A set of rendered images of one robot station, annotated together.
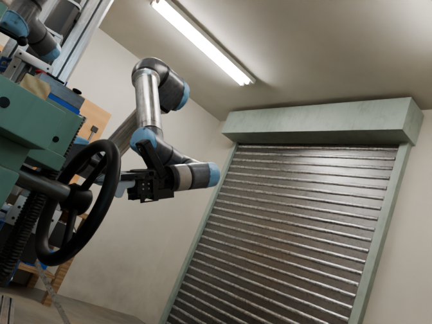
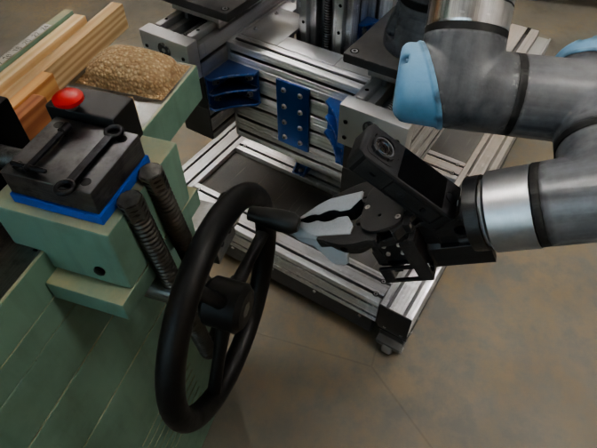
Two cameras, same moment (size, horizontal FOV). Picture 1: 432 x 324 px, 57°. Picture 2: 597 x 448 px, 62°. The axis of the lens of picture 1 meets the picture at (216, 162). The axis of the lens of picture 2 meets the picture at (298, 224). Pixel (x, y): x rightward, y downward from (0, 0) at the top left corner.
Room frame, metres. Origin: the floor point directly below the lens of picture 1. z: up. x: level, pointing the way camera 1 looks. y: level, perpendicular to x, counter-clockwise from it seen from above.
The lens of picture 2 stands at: (0.76, -0.06, 1.31)
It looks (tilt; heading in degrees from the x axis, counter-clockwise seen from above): 49 degrees down; 55
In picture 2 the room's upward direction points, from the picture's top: straight up
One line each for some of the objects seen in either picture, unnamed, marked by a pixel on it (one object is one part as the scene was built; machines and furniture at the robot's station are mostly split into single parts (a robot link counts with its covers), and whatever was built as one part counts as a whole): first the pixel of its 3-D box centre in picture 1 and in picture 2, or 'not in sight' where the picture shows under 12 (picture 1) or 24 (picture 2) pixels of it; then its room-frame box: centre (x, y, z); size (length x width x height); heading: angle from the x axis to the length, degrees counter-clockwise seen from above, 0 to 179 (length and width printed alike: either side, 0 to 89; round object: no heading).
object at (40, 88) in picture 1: (33, 91); not in sight; (0.57, 0.29, 0.92); 0.03 x 0.03 x 0.03; 14
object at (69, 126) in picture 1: (32, 121); (99, 200); (0.80, 0.38, 0.91); 0.15 x 0.14 x 0.09; 37
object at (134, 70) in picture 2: not in sight; (131, 63); (0.93, 0.61, 0.92); 0.14 x 0.09 x 0.04; 127
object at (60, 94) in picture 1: (49, 92); (83, 147); (0.80, 0.38, 0.99); 0.13 x 0.11 x 0.06; 37
